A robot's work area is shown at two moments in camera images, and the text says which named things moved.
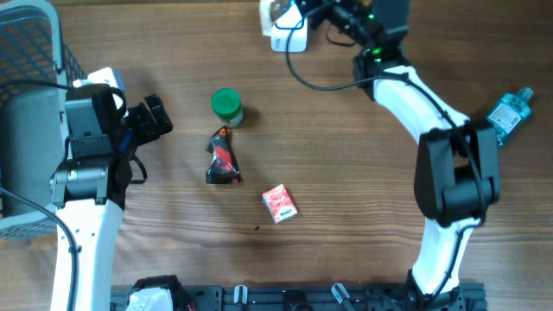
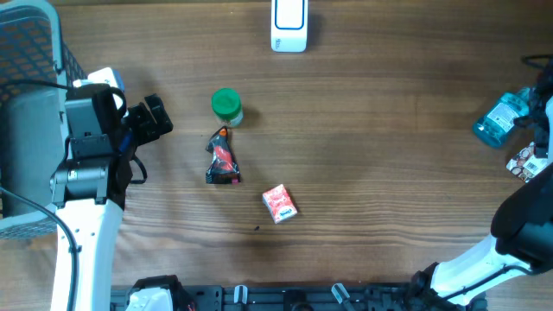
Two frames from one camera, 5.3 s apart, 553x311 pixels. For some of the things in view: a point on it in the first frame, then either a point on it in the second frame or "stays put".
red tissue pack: [278, 203] stays put
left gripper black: [149, 130] stays put
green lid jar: [226, 104] stays put
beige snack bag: [270, 12] → [525, 165]
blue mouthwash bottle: [512, 108] stays put
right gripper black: [319, 9] → [541, 139]
